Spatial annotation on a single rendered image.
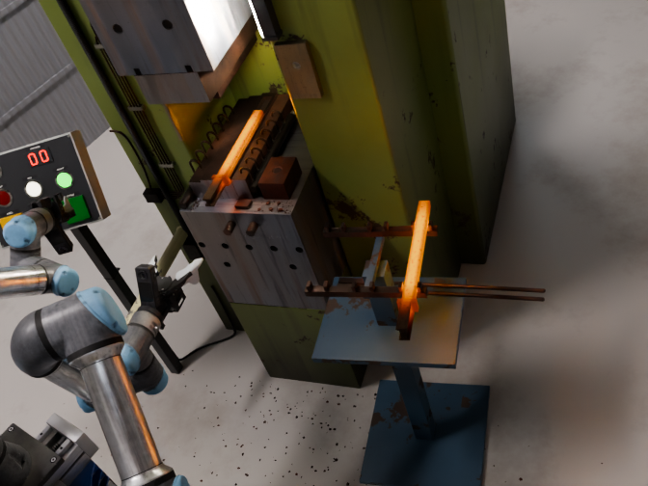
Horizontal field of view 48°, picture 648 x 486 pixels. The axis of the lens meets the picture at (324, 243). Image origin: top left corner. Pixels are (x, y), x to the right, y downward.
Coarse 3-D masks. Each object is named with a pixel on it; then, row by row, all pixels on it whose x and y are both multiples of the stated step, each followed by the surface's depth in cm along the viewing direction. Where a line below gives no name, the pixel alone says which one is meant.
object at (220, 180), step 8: (256, 112) 233; (256, 120) 231; (248, 128) 228; (240, 136) 226; (248, 136) 226; (240, 144) 223; (232, 152) 221; (240, 152) 222; (232, 160) 218; (224, 168) 217; (216, 176) 214; (224, 176) 213; (216, 184) 211; (224, 184) 214; (208, 192) 210; (216, 192) 212; (208, 200) 208; (216, 200) 210
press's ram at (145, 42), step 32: (96, 0) 180; (128, 0) 177; (160, 0) 174; (192, 0) 175; (224, 0) 188; (96, 32) 187; (128, 32) 184; (160, 32) 181; (192, 32) 178; (224, 32) 189; (128, 64) 192; (160, 64) 189; (192, 64) 186
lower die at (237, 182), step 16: (256, 96) 243; (272, 96) 239; (288, 96) 238; (240, 112) 239; (288, 112) 238; (224, 128) 237; (240, 128) 232; (256, 128) 228; (272, 128) 227; (224, 144) 229; (208, 160) 226; (224, 160) 221; (240, 160) 220; (256, 160) 219; (192, 176) 223; (208, 176) 219; (240, 176) 214; (224, 192) 220; (240, 192) 217
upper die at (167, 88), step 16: (240, 32) 207; (240, 48) 207; (224, 64) 199; (144, 80) 195; (160, 80) 193; (176, 80) 191; (192, 80) 190; (208, 80) 192; (224, 80) 200; (160, 96) 198; (176, 96) 196; (192, 96) 194; (208, 96) 193
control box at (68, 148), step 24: (48, 144) 217; (72, 144) 217; (0, 168) 219; (24, 168) 219; (48, 168) 219; (72, 168) 219; (24, 192) 221; (48, 192) 221; (72, 192) 221; (96, 192) 223; (0, 216) 223; (96, 216) 222; (0, 240) 225
